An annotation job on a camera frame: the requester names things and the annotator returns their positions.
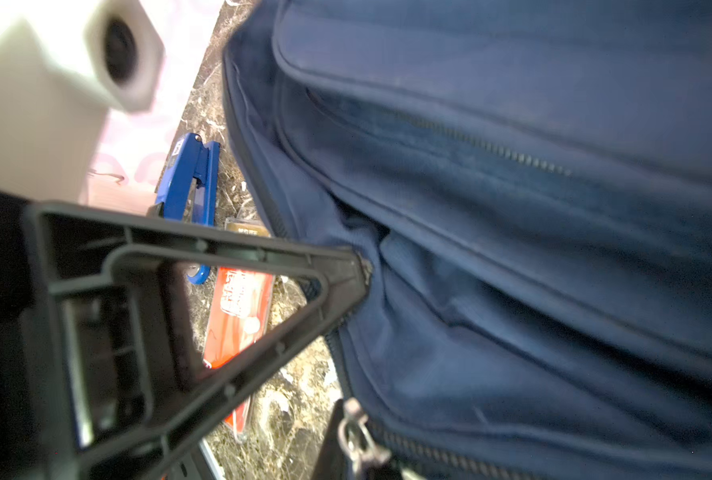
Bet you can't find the red booklet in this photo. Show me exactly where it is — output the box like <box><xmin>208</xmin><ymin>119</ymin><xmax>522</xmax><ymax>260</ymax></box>
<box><xmin>202</xmin><ymin>218</ymin><xmax>276</xmax><ymax>436</ymax></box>

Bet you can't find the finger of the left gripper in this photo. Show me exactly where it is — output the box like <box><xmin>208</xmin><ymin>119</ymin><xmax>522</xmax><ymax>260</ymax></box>
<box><xmin>22</xmin><ymin>203</ymin><xmax>368</xmax><ymax>479</ymax></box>

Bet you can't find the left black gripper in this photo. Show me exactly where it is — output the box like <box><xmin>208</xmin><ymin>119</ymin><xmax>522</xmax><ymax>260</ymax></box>
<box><xmin>0</xmin><ymin>191</ymin><xmax>48</xmax><ymax>479</ymax></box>

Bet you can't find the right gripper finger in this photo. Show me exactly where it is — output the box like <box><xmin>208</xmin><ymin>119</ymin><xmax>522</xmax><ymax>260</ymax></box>
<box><xmin>310</xmin><ymin>399</ymin><xmax>347</xmax><ymax>480</ymax></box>

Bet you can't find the blue stapler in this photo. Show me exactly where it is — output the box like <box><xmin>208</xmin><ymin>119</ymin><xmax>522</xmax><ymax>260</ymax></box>
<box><xmin>147</xmin><ymin>132</ymin><xmax>222</xmax><ymax>286</ymax></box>

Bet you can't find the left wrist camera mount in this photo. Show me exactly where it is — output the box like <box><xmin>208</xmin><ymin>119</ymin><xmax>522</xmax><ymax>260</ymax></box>
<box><xmin>0</xmin><ymin>1</ymin><xmax>164</xmax><ymax>202</ymax></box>

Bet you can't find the navy blue student backpack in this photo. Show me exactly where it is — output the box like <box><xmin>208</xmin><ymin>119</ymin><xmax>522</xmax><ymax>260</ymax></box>
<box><xmin>223</xmin><ymin>1</ymin><xmax>712</xmax><ymax>479</ymax></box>

